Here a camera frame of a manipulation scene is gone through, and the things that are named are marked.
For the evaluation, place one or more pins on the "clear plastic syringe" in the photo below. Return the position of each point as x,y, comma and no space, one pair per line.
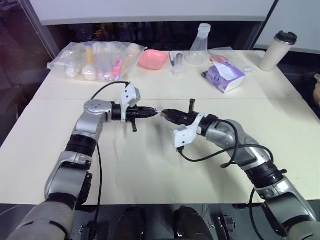
178,63

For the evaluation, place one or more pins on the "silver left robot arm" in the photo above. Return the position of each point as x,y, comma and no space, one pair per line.
87,125

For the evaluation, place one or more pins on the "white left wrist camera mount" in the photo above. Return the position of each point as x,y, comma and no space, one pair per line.
131,96

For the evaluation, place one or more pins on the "small white round cap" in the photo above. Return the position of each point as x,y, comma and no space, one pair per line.
249,70

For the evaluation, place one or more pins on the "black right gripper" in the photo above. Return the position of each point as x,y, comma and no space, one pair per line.
189,118

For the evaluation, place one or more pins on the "brass padlock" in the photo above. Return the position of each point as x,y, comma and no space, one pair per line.
163,114

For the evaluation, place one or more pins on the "pink plastic dish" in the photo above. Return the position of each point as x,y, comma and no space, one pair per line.
152,59

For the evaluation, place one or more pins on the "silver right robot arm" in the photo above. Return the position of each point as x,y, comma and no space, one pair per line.
225,135

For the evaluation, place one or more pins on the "cream tumbler with black lid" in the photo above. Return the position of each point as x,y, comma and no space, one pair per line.
272,55

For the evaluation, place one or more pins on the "clear plastic conical flask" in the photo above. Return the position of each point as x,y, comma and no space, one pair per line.
198,50

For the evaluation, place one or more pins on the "pink item in clear wrap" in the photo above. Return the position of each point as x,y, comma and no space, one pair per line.
219,58

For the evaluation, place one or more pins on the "black metal bracket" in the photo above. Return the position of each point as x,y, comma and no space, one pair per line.
227,227

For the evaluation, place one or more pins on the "clear plastic bag of items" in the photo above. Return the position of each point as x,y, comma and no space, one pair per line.
105,50

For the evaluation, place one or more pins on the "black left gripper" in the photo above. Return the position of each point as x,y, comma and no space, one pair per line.
132,113

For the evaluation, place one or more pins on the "tan object at edge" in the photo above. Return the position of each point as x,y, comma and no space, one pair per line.
317,90

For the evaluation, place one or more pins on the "dark rounded shape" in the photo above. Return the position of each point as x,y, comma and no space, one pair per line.
131,222
188,222

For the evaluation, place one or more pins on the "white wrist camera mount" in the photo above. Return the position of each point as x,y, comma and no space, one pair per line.
182,136
131,96

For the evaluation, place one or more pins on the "purple tissue pack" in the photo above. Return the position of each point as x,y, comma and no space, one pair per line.
225,77

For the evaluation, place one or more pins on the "white pen with blue cap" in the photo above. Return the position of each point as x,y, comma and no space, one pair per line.
172,58

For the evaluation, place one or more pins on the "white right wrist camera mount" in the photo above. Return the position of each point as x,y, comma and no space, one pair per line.
182,136

